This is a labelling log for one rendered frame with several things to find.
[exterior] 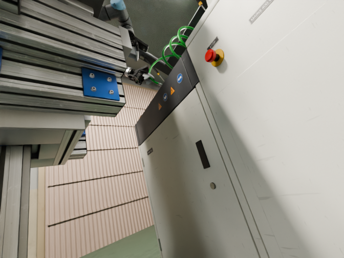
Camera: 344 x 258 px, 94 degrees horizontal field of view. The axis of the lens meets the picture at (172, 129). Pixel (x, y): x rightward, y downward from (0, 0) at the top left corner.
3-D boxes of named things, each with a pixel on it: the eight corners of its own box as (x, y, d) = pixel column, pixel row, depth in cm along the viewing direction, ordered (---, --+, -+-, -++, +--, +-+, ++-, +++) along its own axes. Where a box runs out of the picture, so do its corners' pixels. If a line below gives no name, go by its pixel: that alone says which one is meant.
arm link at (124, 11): (104, 7, 90) (113, 25, 101) (123, 2, 90) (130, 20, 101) (103, -2, 93) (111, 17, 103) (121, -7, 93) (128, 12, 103)
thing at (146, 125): (140, 145, 108) (135, 123, 114) (146, 144, 111) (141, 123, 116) (192, 88, 61) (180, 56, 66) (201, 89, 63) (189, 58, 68)
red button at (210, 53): (205, 68, 49) (200, 55, 51) (214, 70, 51) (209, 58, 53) (217, 55, 45) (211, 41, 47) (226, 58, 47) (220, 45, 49)
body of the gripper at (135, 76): (141, 85, 120) (129, 81, 125) (148, 78, 123) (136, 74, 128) (137, 78, 114) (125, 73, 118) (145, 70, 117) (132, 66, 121)
